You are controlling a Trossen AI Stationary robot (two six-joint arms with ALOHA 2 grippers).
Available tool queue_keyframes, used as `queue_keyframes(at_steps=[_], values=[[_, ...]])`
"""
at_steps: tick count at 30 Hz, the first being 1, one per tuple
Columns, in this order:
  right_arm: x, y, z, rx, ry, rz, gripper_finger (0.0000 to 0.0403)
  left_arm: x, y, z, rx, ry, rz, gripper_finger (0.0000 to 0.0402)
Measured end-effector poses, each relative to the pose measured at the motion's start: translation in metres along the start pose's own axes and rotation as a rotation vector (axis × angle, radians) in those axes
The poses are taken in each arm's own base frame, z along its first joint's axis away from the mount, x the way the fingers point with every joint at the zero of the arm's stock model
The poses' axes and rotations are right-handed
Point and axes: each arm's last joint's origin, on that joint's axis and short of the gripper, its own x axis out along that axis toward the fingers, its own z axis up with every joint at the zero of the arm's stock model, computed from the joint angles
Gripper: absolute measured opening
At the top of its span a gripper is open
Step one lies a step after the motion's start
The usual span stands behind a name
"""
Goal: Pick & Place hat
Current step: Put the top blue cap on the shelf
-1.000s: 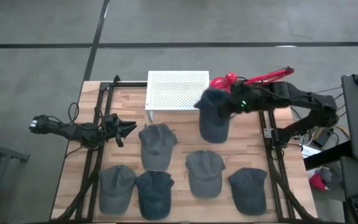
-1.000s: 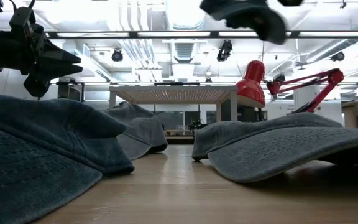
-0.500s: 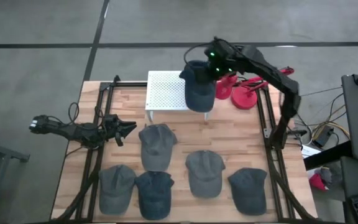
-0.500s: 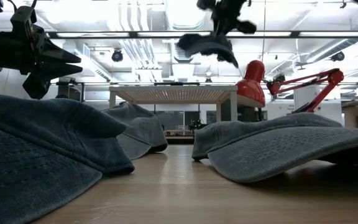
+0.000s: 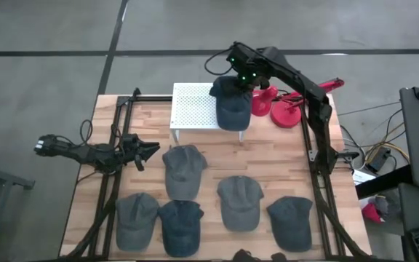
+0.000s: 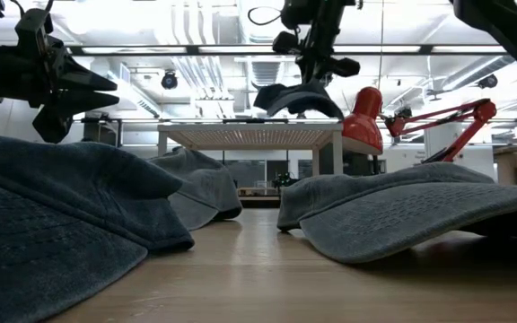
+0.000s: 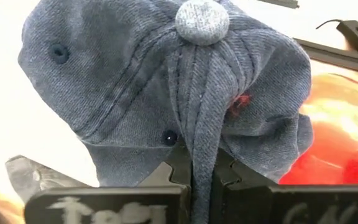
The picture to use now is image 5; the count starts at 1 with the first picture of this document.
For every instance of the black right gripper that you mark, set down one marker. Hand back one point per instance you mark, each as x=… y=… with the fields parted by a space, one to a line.
x=249 y=83

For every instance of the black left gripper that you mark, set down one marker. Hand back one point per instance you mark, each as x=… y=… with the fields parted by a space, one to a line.
x=129 y=149

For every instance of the grey baseball cap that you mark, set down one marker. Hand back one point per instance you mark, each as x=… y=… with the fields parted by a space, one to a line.
x=239 y=203
x=184 y=174
x=136 y=222

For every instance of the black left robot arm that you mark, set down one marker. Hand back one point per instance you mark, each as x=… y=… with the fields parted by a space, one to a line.
x=86 y=153

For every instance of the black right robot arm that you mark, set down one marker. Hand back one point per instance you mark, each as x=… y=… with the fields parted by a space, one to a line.
x=318 y=109

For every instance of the red desk lamp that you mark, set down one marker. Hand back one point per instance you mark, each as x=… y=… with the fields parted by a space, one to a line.
x=286 y=114

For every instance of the white perforated metal shelf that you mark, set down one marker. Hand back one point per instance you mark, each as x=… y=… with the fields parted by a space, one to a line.
x=191 y=105

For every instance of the dark rounded object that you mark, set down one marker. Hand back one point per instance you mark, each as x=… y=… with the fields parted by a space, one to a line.
x=278 y=257
x=246 y=256

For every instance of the white paper sheet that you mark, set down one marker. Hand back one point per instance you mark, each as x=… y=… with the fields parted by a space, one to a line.
x=362 y=177

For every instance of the black power box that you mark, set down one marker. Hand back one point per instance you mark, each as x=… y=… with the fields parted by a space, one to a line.
x=378 y=160

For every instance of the black beam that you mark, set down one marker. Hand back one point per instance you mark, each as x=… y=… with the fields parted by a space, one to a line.
x=384 y=182

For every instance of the red cloth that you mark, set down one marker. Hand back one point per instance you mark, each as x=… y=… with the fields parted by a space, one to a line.
x=371 y=213

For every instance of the grey cloth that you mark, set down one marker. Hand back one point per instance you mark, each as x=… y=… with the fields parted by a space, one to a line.
x=382 y=205

